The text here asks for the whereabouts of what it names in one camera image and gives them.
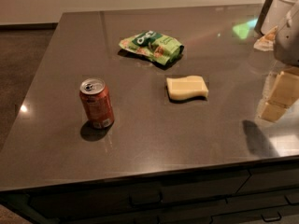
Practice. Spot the yellow sponge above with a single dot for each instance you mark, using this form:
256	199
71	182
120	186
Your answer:
184	88

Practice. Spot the right upper drawer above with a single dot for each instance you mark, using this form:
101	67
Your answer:
280	176

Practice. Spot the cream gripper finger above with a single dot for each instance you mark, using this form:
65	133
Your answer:
283	94

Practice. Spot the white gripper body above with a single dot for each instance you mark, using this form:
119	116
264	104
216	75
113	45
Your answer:
288	40

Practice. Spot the red coke can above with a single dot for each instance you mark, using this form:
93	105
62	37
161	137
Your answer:
94	95

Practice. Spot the green rice chip bag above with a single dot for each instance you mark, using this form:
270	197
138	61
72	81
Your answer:
156	47

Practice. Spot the snack packet at table edge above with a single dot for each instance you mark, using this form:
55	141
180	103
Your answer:
266	42

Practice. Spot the drawer with handle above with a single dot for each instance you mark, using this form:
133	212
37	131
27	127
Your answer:
271	215
86	203

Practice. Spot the right lower drawer with handle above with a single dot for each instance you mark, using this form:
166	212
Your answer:
271	215

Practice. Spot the left drawer with handle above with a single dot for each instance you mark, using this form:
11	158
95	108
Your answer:
86	203

